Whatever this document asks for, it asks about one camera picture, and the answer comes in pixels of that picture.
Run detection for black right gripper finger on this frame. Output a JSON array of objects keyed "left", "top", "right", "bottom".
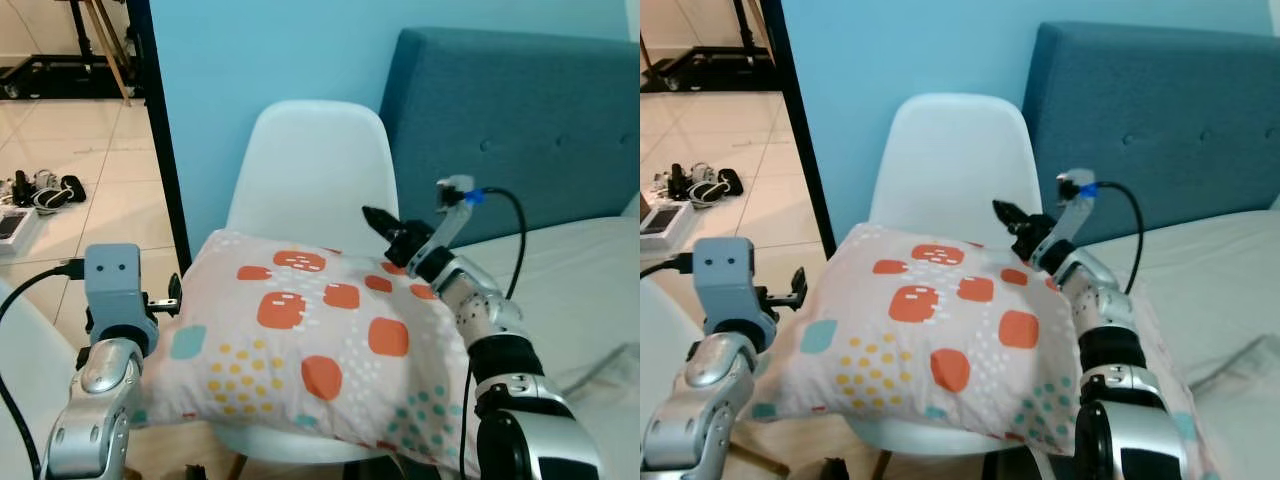
[
  {"left": 991, "top": 199, "right": 1031, "bottom": 237},
  {"left": 361, "top": 206, "right": 403, "bottom": 242}
]

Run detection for white pillow with orange patches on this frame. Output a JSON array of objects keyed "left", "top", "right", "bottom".
[
  {"left": 132, "top": 228, "right": 483, "bottom": 473},
  {"left": 762, "top": 221, "right": 1213, "bottom": 480}
]

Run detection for white plastic chair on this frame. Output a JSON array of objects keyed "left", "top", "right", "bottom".
[
  {"left": 212, "top": 99, "right": 403, "bottom": 480},
  {"left": 730, "top": 92, "right": 1043, "bottom": 480}
]

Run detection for flat white box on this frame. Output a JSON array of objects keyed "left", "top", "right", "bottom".
[
  {"left": 0, "top": 207, "right": 43, "bottom": 255},
  {"left": 640, "top": 203, "right": 693, "bottom": 249}
]

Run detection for pile of black white gear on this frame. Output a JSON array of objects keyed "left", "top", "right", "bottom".
[
  {"left": 653, "top": 161, "right": 745, "bottom": 209},
  {"left": 0, "top": 168, "right": 88, "bottom": 215}
]

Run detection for white rounded furniture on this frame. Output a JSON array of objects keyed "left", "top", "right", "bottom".
[{"left": 0, "top": 278, "right": 79, "bottom": 480}]

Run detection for blue upholstered headboard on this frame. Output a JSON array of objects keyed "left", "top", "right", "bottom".
[
  {"left": 1019, "top": 21, "right": 1280, "bottom": 248},
  {"left": 377, "top": 27, "right": 641, "bottom": 248}
]

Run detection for white bed mattress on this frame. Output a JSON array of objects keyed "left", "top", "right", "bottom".
[
  {"left": 1082, "top": 208, "right": 1280, "bottom": 480},
  {"left": 452, "top": 214, "right": 641, "bottom": 480}
]

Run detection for black metal floor stand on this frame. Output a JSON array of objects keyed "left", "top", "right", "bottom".
[
  {"left": 0, "top": 0, "right": 144, "bottom": 101},
  {"left": 640, "top": 0, "right": 779, "bottom": 94}
]

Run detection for wooden stick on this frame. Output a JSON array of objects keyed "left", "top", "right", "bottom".
[
  {"left": 88, "top": 0, "right": 132, "bottom": 107},
  {"left": 745, "top": 0, "right": 773, "bottom": 56}
]

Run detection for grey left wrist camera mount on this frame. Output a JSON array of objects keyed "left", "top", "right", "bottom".
[
  {"left": 83, "top": 243, "right": 161, "bottom": 334},
  {"left": 692, "top": 237, "right": 778, "bottom": 351}
]

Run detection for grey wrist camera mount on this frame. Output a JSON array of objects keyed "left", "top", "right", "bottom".
[
  {"left": 692, "top": 237, "right": 778, "bottom": 351},
  {"left": 83, "top": 243, "right": 161, "bottom": 334},
  {"left": 1056, "top": 167, "right": 1098, "bottom": 247},
  {"left": 428, "top": 174, "right": 478, "bottom": 253}
]

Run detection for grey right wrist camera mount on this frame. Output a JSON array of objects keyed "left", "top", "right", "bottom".
[
  {"left": 428, "top": 174, "right": 478, "bottom": 253},
  {"left": 1056, "top": 167, "right": 1098, "bottom": 247}
]

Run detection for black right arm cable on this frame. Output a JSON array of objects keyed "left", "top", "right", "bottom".
[
  {"left": 1090, "top": 180, "right": 1145, "bottom": 297},
  {"left": 458, "top": 186, "right": 529, "bottom": 479}
]

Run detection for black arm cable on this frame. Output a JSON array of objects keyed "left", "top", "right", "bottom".
[
  {"left": 0, "top": 258, "right": 88, "bottom": 479},
  {"left": 640, "top": 253, "right": 697, "bottom": 282},
  {"left": 458, "top": 186, "right": 529, "bottom": 479},
  {"left": 1090, "top": 180, "right": 1145, "bottom": 297}
]

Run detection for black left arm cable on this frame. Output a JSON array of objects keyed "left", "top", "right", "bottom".
[
  {"left": 0, "top": 258, "right": 88, "bottom": 479},
  {"left": 640, "top": 253, "right": 697, "bottom": 282}
]

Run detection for black door frame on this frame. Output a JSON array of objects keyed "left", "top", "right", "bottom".
[
  {"left": 125, "top": 0, "right": 193, "bottom": 276},
  {"left": 763, "top": 0, "right": 837, "bottom": 263}
]

